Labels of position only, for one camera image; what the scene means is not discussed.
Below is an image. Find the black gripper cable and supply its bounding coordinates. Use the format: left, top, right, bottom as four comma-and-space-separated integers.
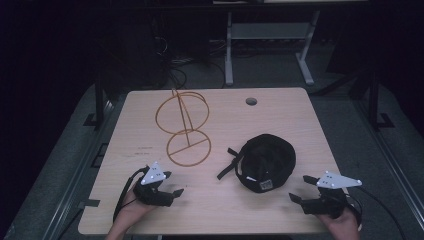
112, 166, 150, 224
345, 185, 408, 240

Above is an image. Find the gold wire hat stand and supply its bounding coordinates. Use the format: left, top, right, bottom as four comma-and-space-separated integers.
155, 87, 213, 168

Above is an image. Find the black tape strip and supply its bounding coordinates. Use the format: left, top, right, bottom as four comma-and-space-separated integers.
78, 198, 101, 210

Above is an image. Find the black metal stand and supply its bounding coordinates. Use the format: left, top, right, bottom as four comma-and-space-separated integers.
82, 71, 114, 128
364, 71, 396, 132

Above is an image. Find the person's left hand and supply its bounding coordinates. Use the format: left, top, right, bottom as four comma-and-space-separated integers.
120, 191, 158, 224

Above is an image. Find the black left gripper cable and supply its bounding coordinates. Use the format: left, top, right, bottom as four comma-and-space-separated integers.
112, 166, 150, 224

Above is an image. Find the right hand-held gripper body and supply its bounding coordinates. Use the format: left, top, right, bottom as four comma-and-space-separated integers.
300, 170, 363, 220

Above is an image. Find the black cap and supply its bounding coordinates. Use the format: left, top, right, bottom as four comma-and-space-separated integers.
216, 133, 297, 194

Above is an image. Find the white metal desk frame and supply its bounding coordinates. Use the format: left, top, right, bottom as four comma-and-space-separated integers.
224, 9, 322, 87

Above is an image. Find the person's right hand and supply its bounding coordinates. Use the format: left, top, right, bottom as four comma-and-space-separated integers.
316, 205, 362, 235

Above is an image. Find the bundle of black floor cables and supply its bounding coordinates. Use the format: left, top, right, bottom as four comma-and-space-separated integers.
149, 33, 228, 90

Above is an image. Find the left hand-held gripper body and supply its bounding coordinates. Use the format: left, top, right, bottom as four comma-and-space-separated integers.
132, 161, 175, 208

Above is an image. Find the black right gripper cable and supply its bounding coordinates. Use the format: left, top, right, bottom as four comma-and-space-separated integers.
345, 185, 408, 240

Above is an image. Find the grey metal floor rail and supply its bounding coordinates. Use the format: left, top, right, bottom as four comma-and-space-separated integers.
41, 94, 129, 240
351, 96, 424, 233

